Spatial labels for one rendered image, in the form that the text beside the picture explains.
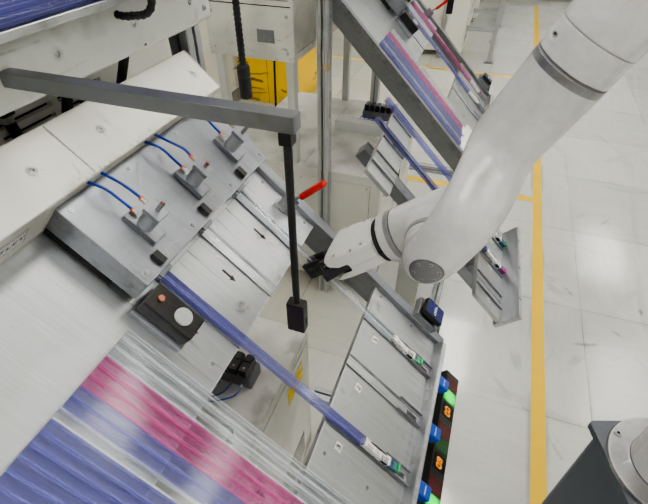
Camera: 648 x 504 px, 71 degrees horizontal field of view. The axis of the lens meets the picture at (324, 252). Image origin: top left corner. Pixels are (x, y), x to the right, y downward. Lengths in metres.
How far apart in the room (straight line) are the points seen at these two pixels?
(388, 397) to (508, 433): 0.99
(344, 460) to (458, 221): 0.41
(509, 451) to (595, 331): 0.74
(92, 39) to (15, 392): 0.41
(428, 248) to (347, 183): 1.18
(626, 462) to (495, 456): 0.79
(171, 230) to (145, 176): 0.08
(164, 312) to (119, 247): 0.10
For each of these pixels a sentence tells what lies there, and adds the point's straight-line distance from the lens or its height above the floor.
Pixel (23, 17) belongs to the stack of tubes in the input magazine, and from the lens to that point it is 0.55.
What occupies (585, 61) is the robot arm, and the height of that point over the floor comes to 1.36.
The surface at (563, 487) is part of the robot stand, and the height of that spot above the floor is 0.48.
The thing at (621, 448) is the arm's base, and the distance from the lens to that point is 1.03.
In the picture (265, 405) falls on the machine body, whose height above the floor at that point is 0.62.
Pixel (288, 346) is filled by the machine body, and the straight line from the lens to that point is 1.12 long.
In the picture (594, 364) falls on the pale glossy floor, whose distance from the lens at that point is 2.13.
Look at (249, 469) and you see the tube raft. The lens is 0.65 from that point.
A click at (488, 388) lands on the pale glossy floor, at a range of 1.89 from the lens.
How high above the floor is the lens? 1.50
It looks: 41 degrees down
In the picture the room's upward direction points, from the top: straight up
